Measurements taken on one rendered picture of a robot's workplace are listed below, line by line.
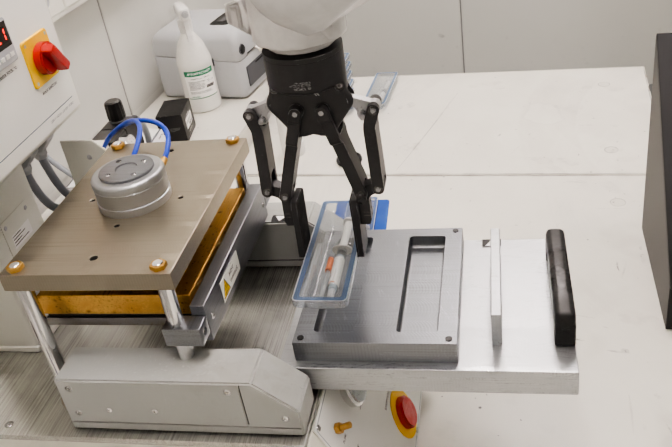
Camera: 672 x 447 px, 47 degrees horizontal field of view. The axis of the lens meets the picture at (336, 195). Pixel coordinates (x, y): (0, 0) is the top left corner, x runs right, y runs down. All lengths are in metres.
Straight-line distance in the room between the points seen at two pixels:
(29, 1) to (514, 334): 0.65
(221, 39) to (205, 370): 1.16
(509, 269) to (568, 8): 2.50
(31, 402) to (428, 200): 0.80
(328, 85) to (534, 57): 2.72
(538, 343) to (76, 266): 0.46
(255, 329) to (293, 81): 0.34
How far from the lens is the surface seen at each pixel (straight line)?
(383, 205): 1.44
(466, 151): 1.60
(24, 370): 0.99
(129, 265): 0.76
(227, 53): 1.84
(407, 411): 0.98
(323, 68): 0.70
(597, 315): 1.18
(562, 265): 0.84
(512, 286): 0.87
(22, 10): 0.95
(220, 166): 0.89
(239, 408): 0.78
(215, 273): 0.81
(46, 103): 0.97
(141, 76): 1.98
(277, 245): 0.99
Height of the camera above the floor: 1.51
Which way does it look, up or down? 31 degrees down
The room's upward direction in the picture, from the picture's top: 9 degrees counter-clockwise
